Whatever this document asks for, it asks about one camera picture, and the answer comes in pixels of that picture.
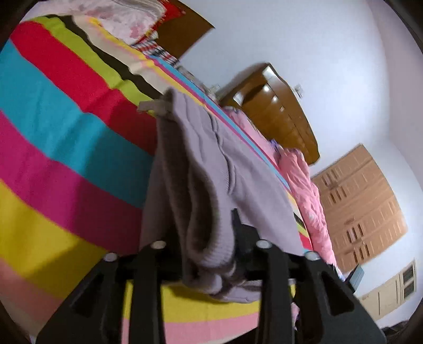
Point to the plaid checked sheet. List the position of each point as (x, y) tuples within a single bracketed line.
[(155, 51)]

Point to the cream panelled door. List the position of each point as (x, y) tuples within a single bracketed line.
[(390, 294)]

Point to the pink floral quilt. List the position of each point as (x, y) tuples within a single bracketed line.
[(125, 16)]

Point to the small white object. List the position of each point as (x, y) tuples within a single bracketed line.
[(299, 90)]

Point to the red cloth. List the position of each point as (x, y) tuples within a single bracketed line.
[(170, 10)]

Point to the pink garment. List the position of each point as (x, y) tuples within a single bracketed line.
[(307, 198)]

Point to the rainbow striped blanket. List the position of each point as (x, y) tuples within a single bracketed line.
[(66, 139)]

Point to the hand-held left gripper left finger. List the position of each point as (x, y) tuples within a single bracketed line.
[(148, 268)]

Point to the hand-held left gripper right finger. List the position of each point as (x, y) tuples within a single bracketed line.
[(246, 243)]

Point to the brown wooden headboard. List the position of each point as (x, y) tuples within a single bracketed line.
[(188, 26)]

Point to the light wooden wardrobe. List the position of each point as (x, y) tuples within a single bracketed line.
[(360, 208)]

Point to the lilac knit sweater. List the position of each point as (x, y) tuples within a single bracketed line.
[(205, 149)]

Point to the brown wooden cabinet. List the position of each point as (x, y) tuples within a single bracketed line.
[(281, 112)]

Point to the blue box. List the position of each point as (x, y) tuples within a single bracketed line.
[(356, 278)]

